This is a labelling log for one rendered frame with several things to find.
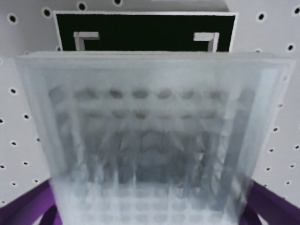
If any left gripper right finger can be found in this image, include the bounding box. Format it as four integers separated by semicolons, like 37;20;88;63
239;180;300;225

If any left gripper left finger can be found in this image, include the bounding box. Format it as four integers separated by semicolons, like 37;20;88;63
0;179;63;225

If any clear plastic plate lid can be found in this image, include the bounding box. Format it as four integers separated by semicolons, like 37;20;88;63
8;54;297;225

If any grey metal base plate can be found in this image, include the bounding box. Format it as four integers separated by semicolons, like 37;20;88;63
0;0;300;208

